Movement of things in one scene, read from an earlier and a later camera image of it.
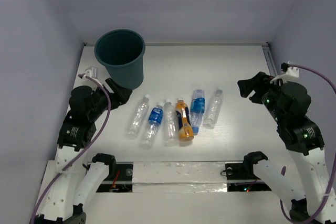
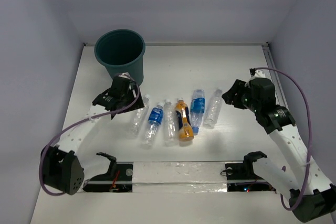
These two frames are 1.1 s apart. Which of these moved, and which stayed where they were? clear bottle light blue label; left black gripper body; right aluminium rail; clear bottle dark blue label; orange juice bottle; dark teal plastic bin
Moved: left black gripper body
Stayed: clear bottle light blue label; right aluminium rail; dark teal plastic bin; clear bottle dark blue label; orange juice bottle
